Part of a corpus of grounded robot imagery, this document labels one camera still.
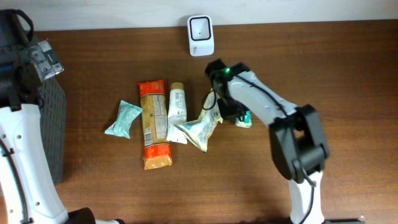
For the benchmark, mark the red orange pasta packet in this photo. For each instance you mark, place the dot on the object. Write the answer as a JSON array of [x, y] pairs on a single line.
[[157, 149]]

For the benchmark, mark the yellow white snack bag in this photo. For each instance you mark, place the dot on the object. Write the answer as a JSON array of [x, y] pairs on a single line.
[[200, 130]]

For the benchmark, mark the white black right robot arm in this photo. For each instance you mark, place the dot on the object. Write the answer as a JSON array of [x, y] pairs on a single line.
[[298, 144]]

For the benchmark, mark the green white tissue pack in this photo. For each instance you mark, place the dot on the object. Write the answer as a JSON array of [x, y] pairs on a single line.
[[244, 121]]

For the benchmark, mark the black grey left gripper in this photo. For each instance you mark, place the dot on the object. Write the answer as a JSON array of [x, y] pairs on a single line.
[[44, 56]]

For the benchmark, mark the grey plastic shopping basket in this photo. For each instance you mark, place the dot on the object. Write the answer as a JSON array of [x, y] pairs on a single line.
[[53, 109]]

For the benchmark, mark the white barcode scanner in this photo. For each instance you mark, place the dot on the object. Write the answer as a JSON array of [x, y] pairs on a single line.
[[200, 35]]

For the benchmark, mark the mint green tissue packet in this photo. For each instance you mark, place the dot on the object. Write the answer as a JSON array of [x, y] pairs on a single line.
[[127, 113]]

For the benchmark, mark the white tube with gold cap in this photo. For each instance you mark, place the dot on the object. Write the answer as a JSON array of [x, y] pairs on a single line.
[[177, 113]]

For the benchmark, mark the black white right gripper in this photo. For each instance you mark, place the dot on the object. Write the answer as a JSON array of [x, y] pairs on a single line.
[[226, 115]]

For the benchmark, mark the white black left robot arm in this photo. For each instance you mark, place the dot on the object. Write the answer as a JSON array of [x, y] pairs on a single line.
[[26, 182]]

